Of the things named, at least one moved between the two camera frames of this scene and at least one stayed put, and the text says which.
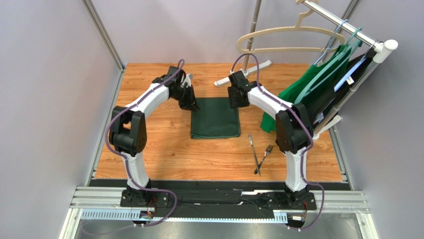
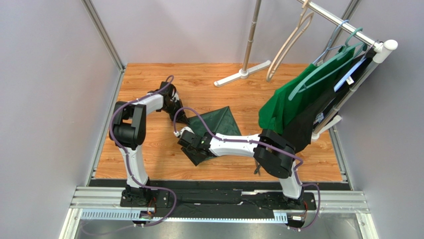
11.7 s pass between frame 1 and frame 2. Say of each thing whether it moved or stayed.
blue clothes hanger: stayed
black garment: stayed
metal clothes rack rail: stayed
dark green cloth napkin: moved
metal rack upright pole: stayed
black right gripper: moved
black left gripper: moved
